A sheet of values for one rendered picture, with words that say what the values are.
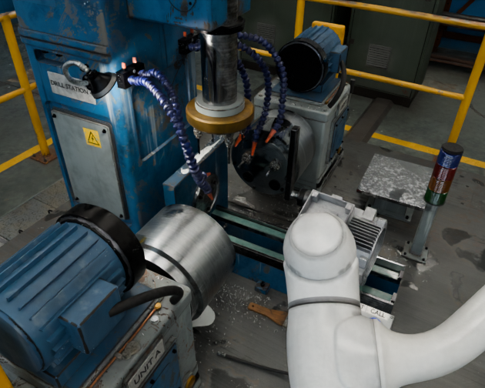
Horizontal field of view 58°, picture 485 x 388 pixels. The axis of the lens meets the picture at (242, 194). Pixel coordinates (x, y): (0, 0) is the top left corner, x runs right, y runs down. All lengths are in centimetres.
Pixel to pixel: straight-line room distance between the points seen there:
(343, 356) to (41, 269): 46
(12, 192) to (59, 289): 269
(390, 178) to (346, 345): 119
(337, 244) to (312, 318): 10
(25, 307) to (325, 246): 43
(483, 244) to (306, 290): 120
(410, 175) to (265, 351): 88
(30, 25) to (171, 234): 61
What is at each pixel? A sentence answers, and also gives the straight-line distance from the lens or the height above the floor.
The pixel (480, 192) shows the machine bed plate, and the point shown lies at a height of 80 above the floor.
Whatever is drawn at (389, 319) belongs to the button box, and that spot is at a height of 108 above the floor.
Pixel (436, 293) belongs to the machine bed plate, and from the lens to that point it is 151.
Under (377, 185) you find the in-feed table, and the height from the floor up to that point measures 92.
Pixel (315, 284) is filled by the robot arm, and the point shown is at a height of 141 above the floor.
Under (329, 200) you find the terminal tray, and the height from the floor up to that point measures 113.
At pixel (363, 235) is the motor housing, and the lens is 118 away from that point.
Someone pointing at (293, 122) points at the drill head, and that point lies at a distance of 151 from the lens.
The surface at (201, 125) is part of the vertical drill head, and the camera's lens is 113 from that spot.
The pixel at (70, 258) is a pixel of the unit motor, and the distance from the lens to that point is 76.
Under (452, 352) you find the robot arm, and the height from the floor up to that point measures 138.
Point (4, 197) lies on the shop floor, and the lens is 338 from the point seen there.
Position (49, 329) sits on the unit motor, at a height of 131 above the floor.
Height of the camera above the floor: 186
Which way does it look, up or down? 38 degrees down
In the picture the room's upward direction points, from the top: 1 degrees clockwise
